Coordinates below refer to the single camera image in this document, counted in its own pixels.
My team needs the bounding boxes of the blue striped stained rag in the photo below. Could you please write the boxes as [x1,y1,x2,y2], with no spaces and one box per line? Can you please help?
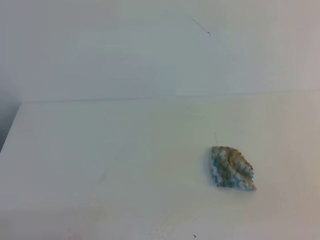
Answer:
[209,146,256,191]

